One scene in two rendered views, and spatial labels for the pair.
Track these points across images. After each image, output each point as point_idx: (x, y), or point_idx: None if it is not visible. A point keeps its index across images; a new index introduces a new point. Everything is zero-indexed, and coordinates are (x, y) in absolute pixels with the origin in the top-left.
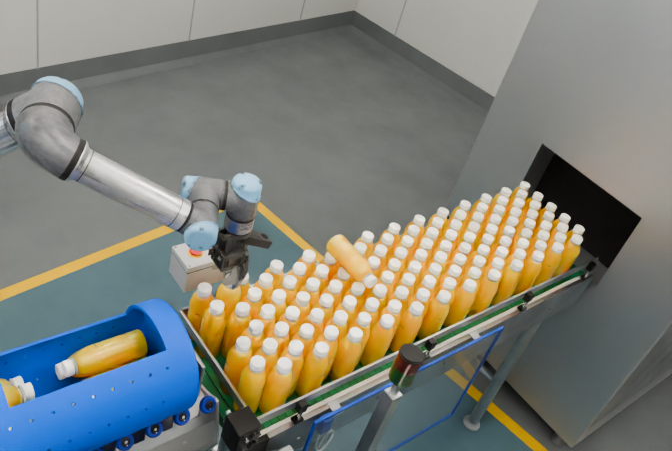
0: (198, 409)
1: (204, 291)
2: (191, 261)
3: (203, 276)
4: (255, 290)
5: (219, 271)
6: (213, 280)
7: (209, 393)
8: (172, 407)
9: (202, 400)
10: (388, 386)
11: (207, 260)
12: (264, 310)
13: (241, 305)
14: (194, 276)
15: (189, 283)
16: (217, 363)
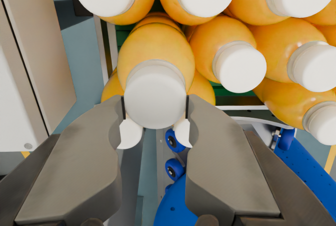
0: (266, 132)
1: (136, 141)
2: (5, 133)
3: (50, 74)
4: None
5: (34, 18)
6: (54, 29)
7: (266, 122)
8: None
9: (284, 150)
10: None
11: (1, 86)
12: (306, 9)
13: (235, 74)
14: (52, 106)
15: (65, 105)
16: (248, 106)
